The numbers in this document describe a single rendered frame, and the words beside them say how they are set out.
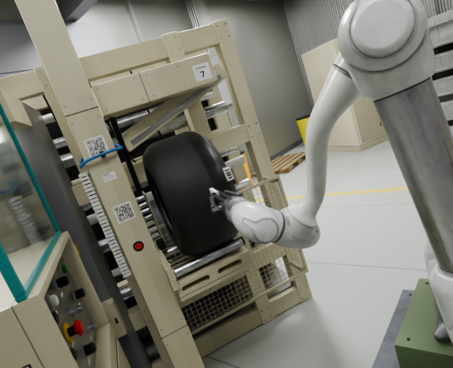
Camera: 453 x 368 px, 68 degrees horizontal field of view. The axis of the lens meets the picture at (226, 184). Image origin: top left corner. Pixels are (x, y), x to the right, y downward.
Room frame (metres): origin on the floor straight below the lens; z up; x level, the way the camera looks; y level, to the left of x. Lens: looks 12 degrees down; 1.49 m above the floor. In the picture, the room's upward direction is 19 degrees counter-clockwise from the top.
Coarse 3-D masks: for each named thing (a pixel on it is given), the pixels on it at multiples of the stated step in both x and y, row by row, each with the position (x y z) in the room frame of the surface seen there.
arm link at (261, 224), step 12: (240, 204) 0.97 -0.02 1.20; (252, 204) 0.94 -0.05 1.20; (240, 216) 0.92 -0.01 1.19; (252, 216) 0.88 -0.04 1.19; (264, 216) 0.87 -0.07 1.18; (276, 216) 0.92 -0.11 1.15; (240, 228) 0.91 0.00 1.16; (252, 228) 0.87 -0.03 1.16; (264, 228) 0.85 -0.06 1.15; (276, 228) 0.87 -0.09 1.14; (252, 240) 0.88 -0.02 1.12; (264, 240) 0.86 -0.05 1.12; (276, 240) 0.93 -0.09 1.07
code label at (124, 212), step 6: (120, 204) 1.37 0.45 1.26; (126, 204) 1.38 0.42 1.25; (114, 210) 1.36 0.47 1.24; (120, 210) 1.37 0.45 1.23; (126, 210) 1.37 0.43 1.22; (132, 210) 1.38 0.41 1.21; (120, 216) 1.36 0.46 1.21; (126, 216) 1.37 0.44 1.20; (132, 216) 1.38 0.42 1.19; (120, 222) 1.36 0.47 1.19
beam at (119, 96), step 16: (176, 64) 1.77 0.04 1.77; (192, 64) 1.79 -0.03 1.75; (208, 64) 1.81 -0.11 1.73; (112, 80) 1.67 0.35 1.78; (128, 80) 1.69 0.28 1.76; (144, 80) 1.71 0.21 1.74; (160, 80) 1.74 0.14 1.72; (176, 80) 1.76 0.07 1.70; (192, 80) 1.78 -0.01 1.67; (208, 80) 1.81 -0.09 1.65; (96, 96) 1.65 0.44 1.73; (112, 96) 1.66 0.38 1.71; (128, 96) 1.68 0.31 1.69; (144, 96) 1.71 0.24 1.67; (160, 96) 1.73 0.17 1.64; (112, 112) 1.66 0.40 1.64; (128, 112) 1.89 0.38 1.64
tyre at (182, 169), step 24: (168, 144) 1.43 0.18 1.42; (192, 144) 1.40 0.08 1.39; (144, 168) 1.59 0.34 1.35; (168, 168) 1.31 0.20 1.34; (192, 168) 1.31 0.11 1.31; (216, 168) 1.32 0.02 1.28; (168, 192) 1.28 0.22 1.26; (192, 192) 1.27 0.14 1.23; (168, 216) 1.71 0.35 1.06; (192, 216) 1.25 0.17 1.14; (216, 216) 1.29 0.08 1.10; (192, 240) 1.28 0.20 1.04; (216, 240) 1.34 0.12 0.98
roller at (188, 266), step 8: (232, 240) 1.43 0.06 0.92; (240, 240) 1.42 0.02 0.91; (216, 248) 1.40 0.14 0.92; (224, 248) 1.40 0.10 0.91; (232, 248) 1.41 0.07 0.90; (200, 256) 1.38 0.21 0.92; (208, 256) 1.37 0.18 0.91; (216, 256) 1.38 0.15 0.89; (184, 264) 1.35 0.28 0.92; (192, 264) 1.35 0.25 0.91; (200, 264) 1.36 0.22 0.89; (176, 272) 1.33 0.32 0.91; (184, 272) 1.34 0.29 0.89
